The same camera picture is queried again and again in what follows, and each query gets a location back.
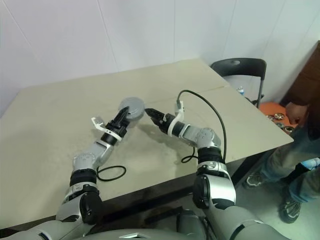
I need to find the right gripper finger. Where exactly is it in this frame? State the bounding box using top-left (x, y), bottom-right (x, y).
top-left (147, 111), bottom-right (164, 123)
top-left (145, 108), bottom-right (166, 119)

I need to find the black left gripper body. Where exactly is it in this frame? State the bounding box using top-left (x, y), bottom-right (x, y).
top-left (107, 119), bottom-right (128, 137)

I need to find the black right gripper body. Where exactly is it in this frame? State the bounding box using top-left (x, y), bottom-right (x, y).
top-left (157, 114), bottom-right (175, 133)

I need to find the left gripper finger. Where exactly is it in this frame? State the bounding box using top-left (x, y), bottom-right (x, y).
top-left (114, 106), bottom-right (129, 123)
top-left (117, 107), bottom-right (131, 125)

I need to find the person's bare hand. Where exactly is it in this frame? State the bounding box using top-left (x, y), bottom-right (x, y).
top-left (285, 101), bottom-right (308, 125)

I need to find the black folding chair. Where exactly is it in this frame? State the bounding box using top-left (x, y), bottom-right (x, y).
top-left (209, 57), bottom-right (267, 108)

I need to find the dark rounded shape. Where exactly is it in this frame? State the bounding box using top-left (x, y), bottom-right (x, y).
top-left (176, 208), bottom-right (209, 237)

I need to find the orange parts tray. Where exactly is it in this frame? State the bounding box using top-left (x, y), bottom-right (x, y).
top-left (258, 101), bottom-right (301, 136)

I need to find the gray hiking shoe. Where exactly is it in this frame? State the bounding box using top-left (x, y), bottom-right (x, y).
top-left (243, 172), bottom-right (266, 190)
top-left (278, 196), bottom-right (302, 225)

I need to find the silver robot torso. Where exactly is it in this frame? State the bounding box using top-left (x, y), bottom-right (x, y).
top-left (82, 226), bottom-right (203, 240)

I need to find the person in brown jacket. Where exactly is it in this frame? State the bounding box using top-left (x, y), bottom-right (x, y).
top-left (243, 39), bottom-right (320, 225)

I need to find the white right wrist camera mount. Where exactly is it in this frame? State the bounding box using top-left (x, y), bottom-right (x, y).
top-left (163, 99), bottom-right (186, 137)

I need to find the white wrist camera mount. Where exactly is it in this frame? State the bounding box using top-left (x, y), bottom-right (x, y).
top-left (163, 99), bottom-right (186, 137)
top-left (90, 116), bottom-right (126, 142)

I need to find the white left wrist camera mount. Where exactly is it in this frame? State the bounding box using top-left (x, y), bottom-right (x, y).
top-left (90, 116), bottom-right (126, 142)

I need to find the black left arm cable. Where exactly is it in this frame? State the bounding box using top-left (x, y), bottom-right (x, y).
top-left (96, 165), bottom-right (127, 181)

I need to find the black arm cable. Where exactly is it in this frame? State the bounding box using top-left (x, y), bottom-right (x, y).
top-left (96, 165), bottom-right (127, 181)
top-left (175, 89), bottom-right (228, 165)

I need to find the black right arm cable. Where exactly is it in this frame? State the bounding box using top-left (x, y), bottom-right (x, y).
top-left (175, 89), bottom-right (228, 165)

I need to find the dark table frame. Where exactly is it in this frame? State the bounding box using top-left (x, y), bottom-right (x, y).
top-left (0, 159), bottom-right (251, 232)

